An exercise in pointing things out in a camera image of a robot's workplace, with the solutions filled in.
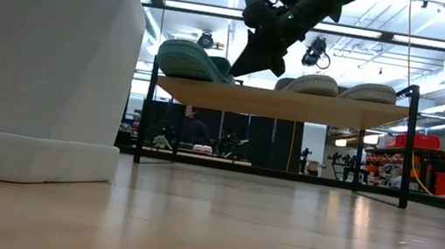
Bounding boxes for yellow hanging cable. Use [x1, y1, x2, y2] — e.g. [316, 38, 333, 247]
[379, 0, 445, 197]

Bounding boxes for small cardboard box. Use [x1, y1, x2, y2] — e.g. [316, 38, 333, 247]
[305, 158, 321, 177]

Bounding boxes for teal rubber slide sandal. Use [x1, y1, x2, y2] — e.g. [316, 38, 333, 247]
[154, 36, 242, 88]

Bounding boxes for black table edge rail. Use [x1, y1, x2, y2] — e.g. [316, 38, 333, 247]
[112, 142, 445, 211]

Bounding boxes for grey rubber slide sandal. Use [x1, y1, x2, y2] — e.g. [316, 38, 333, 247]
[273, 67, 342, 100]
[337, 78, 400, 108]

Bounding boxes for black equipment stand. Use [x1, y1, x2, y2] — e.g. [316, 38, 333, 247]
[296, 146, 314, 176]
[323, 149, 363, 184]

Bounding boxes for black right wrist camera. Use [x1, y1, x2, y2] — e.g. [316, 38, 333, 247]
[240, 0, 289, 36]

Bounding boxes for white planter pot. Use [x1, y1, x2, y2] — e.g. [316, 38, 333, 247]
[0, 0, 151, 201]

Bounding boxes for red storage bins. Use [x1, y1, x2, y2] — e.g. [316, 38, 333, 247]
[386, 128, 443, 157]

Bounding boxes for person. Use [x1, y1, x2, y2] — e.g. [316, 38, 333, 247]
[178, 105, 214, 148]

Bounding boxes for black storage rack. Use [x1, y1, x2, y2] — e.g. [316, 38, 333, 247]
[360, 138, 445, 197]

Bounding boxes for black round hanging device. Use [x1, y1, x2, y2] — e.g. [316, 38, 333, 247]
[195, 29, 217, 52]

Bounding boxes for black partition panels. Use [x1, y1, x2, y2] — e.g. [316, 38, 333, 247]
[136, 98, 307, 175]

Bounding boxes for wooden shelf with black frame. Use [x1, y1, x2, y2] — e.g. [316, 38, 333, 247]
[131, 45, 426, 211]

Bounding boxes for small green plant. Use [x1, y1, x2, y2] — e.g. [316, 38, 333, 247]
[151, 133, 176, 152]

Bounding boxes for pink slide sandals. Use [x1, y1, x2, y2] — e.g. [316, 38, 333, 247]
[191, 142, 216, 156]

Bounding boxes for black overhead camera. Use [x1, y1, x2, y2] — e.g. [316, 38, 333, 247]
[299, 33, 335, 72]

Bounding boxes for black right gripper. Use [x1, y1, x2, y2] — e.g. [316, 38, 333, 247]
[228, 0, 344, 93]

